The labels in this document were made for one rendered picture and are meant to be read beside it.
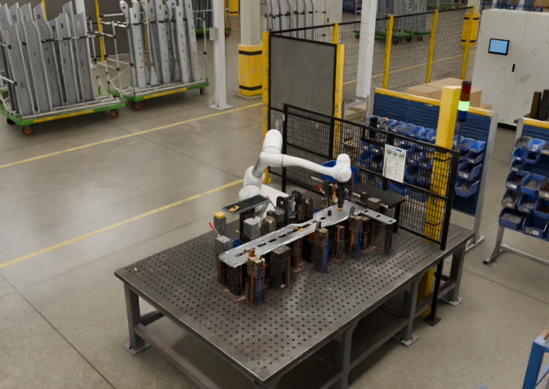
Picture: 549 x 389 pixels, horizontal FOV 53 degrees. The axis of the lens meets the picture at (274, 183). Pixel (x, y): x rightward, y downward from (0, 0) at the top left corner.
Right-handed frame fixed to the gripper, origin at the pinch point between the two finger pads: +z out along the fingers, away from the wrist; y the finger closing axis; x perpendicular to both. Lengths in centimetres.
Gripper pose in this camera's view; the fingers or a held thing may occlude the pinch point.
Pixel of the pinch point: (340, 203)
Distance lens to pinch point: 445.5
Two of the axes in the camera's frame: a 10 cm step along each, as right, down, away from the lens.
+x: 7.3, -2.6, 6.3
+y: 6.8, 2.9, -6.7
